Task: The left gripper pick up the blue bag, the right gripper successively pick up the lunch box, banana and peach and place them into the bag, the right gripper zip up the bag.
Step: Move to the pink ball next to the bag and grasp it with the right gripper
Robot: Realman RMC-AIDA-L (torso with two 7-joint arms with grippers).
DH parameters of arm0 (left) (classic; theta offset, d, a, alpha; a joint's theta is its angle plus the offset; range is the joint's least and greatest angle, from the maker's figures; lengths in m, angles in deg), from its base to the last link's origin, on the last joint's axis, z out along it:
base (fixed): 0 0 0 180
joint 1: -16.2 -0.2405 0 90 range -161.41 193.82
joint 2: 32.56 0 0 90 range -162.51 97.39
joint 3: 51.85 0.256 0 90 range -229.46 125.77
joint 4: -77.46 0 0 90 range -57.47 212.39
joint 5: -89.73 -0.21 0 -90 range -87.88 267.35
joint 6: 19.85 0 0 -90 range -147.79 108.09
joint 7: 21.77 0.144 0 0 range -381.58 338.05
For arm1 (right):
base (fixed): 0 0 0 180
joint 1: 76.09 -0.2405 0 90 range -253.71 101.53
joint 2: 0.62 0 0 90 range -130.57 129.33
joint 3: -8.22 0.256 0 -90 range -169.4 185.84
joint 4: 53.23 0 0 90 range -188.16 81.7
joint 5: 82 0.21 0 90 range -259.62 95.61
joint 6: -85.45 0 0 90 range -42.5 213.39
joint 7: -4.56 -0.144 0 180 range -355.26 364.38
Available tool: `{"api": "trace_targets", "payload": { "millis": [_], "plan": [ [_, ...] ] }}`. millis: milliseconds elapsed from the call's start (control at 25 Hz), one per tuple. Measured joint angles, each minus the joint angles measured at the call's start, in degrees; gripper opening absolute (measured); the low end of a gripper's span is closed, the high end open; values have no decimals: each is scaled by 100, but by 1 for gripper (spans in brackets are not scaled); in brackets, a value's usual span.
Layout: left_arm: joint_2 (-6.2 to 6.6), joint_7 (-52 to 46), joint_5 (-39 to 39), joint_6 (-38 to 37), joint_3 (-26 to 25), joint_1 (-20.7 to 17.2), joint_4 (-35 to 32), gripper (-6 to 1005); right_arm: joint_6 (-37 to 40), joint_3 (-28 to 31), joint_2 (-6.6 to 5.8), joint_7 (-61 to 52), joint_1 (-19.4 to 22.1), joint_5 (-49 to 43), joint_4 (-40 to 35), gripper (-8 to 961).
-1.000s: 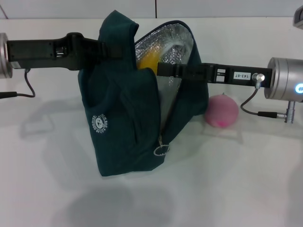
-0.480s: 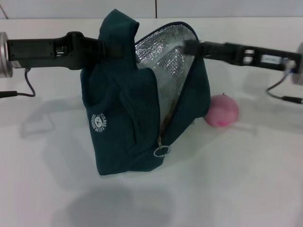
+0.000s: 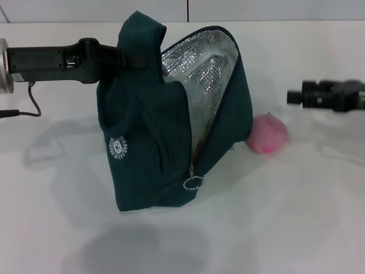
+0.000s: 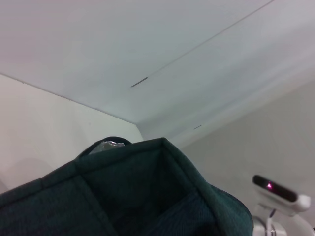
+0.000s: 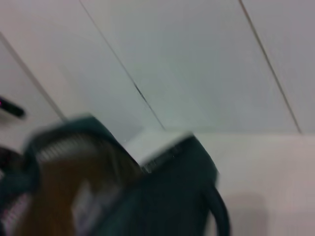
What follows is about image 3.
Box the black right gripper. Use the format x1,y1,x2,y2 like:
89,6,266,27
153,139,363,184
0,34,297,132
287,79,365,112

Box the clear plastic lunch box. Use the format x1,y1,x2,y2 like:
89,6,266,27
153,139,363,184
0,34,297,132
163,51,229,151

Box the dark teal insulated lunch bag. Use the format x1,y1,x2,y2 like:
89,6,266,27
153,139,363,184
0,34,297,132
96,10,255,213

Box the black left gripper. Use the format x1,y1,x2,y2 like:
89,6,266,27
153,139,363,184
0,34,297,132
6,38,118,85

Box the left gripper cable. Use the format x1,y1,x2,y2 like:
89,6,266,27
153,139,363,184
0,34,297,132
0,80,43,119

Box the pink peach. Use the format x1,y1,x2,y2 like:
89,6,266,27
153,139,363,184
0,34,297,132
245,111,289,155

